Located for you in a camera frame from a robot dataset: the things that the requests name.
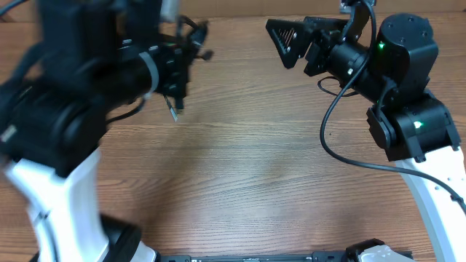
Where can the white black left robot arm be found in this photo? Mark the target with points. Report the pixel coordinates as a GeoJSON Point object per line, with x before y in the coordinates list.
{"type": "Point", "coordinates": [94, 56]}

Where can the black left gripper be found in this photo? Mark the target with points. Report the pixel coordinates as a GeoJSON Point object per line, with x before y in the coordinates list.
{"type": "Point", "coordinates": [177, 55]}

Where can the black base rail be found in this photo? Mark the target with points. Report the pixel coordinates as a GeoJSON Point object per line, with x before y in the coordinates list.
{"type": "Point", "coordinates": [372, 250]}

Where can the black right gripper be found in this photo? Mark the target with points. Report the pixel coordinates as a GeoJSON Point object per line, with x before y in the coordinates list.
{"type": "Point", "coordinates": [322, 42]}

